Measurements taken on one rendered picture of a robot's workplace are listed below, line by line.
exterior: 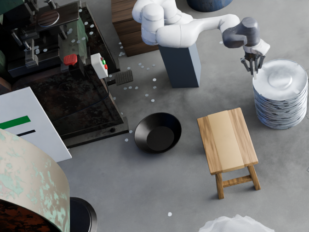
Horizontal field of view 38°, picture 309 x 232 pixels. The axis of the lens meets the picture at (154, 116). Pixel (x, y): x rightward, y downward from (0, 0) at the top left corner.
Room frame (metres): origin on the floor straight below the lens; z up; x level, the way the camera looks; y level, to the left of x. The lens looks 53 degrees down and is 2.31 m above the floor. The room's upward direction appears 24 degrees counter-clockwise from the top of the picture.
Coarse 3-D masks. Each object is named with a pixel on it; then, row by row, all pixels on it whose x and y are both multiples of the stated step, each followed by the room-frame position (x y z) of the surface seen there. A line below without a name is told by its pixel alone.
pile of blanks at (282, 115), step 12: (252, 84) 1.48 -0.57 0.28; (300, 96) 1.30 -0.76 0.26; (264, 108) 1.36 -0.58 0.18; (276, 108) 1.32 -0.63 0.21; (288, 108) 1.29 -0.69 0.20; (300, 108) 1.29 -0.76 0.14; (264, 120) 1.37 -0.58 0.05; (276, 120) 1.32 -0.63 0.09; (288, 120) 1.29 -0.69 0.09; (300, 120) 1.30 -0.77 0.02
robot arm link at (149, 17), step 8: (144, 0) 1.79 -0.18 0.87; (136, 8) 1.75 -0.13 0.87; (144, 8) 1.68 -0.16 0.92; (152, 8) 1.65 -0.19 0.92; (160, 8) 1.65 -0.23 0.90; (136, 16) 1.73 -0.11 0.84; (144, 16) 1.65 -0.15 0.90; (152, 16) 1.62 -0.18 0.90; (160, 16) 1.62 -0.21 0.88; (144, 24) 1.64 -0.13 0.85; (152, 24) 1.61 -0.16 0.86; (160, 24) 1.61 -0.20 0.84
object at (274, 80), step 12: (276, 60) 1.56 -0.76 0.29; (288, 60) 1.53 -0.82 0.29; (264, 72) 1.52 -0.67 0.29; (276, 72) 1.48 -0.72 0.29; (288, 72) 1.45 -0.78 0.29; (300, 72) 1.42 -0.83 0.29; (264, 84) 1.44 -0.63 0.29; (276, 84) 1.40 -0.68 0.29; (288, 84) 1.37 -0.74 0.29; (300, 84) 1.35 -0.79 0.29; (264, 96) 1.37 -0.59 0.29; (276, 96) 1.34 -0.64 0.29; (288, 96) 1.31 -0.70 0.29
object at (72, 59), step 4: (68, 56) 1.76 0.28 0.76; (72, 56) 1.75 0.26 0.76; (76, 56) 1.74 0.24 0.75; (64, 60) 1.74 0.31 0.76; (68, 60) 1.73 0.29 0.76; (72, 60) 1.72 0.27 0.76; (76, 60) 1.71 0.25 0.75; (64, 64) 1.72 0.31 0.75; (68, 64) 1.71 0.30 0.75; (72, 64) 1.73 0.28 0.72
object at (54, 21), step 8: (64, 8) 2.11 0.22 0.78; (72, 8) 2.08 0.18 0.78; (40, 16) 2.13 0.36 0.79; (48, 16) 2.10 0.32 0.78; (56, 16) 2.07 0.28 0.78; (64, 16) 2.05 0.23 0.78; (72, 16) 2.02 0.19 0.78; (40, 24) 2.06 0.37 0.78; (48, 24) 2.03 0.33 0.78; (56, 24) 2.01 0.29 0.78; (64, 24) 2.10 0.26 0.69; (56, 32) 2.03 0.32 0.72; (64, 32) 2.04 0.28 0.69
